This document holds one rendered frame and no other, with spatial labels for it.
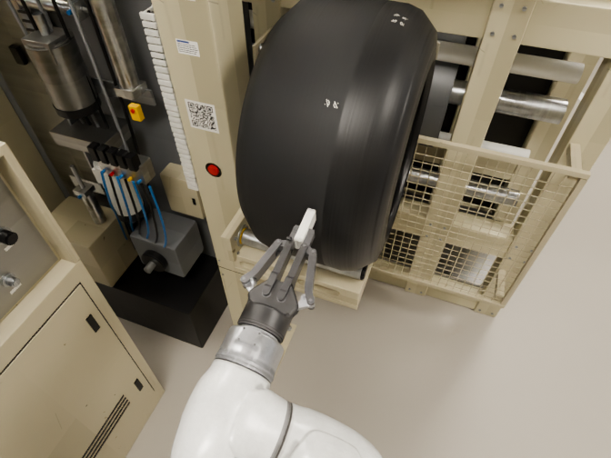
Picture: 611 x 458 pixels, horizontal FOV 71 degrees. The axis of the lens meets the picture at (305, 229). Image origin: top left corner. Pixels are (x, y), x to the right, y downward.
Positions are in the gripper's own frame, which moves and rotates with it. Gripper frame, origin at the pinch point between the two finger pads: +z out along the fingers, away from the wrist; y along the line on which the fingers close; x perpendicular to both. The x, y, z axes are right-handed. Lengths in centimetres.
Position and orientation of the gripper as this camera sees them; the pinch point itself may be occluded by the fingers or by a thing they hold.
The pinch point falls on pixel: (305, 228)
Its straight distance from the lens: 75.2
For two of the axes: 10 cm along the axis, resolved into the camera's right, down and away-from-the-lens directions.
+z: 3.5, -7.9, 5.0
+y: -9.4, -2.6, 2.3
